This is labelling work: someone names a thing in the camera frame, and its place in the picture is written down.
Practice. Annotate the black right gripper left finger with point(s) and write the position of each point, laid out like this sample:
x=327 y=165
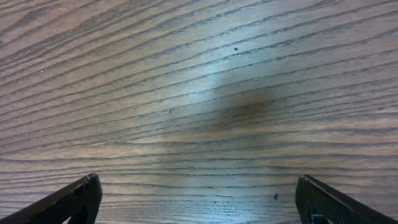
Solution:
x=78 y=202

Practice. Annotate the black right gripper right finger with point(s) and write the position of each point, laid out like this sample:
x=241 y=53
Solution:
x=317 y=202

